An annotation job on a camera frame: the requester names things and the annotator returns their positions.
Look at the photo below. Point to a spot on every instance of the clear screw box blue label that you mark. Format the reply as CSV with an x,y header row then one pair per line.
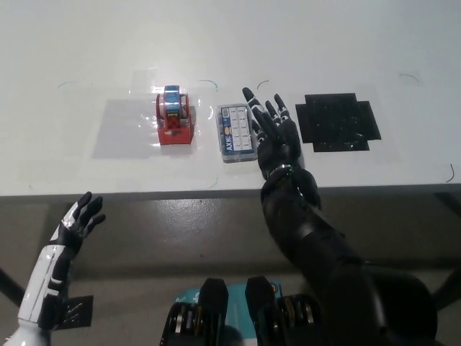
x,y
236,133

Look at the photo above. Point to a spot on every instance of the dark table leg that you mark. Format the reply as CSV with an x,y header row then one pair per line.
x,y
9,288

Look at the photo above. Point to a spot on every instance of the small black floor tape patch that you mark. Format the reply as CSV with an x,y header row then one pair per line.
x,y
79,311

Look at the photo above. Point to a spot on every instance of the red tape dispenser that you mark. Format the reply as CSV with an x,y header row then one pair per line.
x,y
173,122

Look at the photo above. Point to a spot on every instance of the clear plastic sheet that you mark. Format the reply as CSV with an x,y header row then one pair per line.
x,y
115,147

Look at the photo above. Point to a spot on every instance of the black tape patch cross-shaped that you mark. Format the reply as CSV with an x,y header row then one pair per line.
x,y
335,122

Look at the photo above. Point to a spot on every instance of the white and black left hand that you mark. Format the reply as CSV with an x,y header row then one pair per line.
x,y
50,274

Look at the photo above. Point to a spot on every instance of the black and teal robot torso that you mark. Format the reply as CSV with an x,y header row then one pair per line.
x,y
216,317

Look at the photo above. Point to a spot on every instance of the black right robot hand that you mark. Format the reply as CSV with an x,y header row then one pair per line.
x,y
279,144

